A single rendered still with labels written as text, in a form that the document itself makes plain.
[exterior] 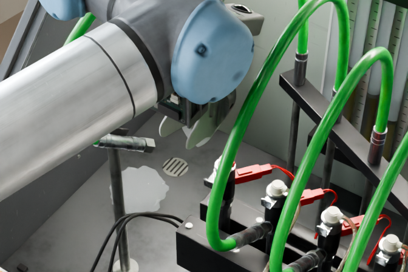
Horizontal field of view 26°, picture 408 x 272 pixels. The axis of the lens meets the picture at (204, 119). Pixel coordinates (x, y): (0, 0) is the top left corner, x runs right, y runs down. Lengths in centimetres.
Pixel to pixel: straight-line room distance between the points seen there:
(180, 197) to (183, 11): 84
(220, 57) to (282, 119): 83
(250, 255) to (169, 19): 61
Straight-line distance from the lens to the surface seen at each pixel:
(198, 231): 126
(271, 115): 150
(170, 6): 68
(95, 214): 148
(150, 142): 119
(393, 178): 92
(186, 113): 92
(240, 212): 128
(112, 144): 114
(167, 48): 67
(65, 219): 148
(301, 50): 125
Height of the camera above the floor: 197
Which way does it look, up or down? 44 degrees down
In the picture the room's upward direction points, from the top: straight up
